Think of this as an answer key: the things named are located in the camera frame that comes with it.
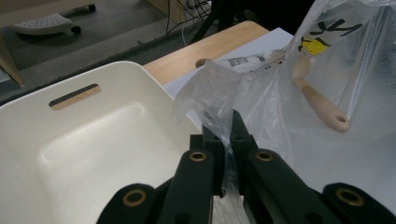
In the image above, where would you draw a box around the bundle of hanging cables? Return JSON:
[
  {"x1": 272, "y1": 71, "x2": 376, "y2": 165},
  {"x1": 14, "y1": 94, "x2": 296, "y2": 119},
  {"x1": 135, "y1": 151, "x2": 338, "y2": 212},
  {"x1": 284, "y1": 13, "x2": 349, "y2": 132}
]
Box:
[{"x1": 165, "y1": 0, "x2": 217, "y2": 47}]

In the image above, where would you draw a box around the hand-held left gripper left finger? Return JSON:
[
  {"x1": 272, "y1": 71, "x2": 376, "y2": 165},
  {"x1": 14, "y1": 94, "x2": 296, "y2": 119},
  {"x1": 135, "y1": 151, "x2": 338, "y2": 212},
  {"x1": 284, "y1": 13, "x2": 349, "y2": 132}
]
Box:
[{"x1": 190, "y1": 122, "x2": 227, "y2": 199}]

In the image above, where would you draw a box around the black metal frame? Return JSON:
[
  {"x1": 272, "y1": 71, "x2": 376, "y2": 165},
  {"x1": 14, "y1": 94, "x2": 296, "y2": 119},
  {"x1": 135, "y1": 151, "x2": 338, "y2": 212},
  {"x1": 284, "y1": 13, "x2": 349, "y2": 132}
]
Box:
[{"x1": 190, "y1": 0, "x2": 250, "y2": 45}]

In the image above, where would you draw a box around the beige ladle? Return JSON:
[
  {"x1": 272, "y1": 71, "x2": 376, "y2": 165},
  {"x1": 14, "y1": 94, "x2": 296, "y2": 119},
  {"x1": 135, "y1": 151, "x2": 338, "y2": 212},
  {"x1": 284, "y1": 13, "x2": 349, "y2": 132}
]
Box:
[{"x1": 291, "y1": 50, "x2": 352, "y2": 133}]

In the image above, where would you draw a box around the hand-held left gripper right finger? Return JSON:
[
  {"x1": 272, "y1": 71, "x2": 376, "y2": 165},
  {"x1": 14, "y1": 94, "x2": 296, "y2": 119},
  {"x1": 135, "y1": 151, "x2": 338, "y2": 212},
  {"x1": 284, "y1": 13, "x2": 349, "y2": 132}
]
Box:
[{"x1": 231, "y1": 109, "x2": 260, "y2": 201}]

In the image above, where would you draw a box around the grey footrest with casters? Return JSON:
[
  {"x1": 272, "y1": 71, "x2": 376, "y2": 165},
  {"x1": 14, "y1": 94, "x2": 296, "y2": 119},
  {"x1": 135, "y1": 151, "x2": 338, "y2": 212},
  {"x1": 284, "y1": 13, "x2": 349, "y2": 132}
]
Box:
[{"x1": 10, "y1": 3, "x2": 98, "y2": 36}]

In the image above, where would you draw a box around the clear plastic bag yellow face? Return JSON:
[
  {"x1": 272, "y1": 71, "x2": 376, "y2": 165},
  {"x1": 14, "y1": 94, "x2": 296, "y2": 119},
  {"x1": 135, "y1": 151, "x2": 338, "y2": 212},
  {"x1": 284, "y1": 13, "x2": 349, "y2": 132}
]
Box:
[{"x1": 173, "y1": 0, "x2": 396, "y2": 224}]

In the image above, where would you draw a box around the wooden table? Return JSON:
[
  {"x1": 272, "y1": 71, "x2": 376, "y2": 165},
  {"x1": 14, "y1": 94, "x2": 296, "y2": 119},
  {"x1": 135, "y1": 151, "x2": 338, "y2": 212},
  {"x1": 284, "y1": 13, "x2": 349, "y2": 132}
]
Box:
[{"x1": 142, "y1": 20, "x2": 271, "y2": 87}]

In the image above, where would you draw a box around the white plastic bin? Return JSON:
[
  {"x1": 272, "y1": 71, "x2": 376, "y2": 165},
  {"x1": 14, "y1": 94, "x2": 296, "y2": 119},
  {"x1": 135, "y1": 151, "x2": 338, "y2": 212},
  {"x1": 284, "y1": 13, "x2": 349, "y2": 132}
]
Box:
[{"x1": 0, "y1": 60, "x2": 203, "y2": 224}]

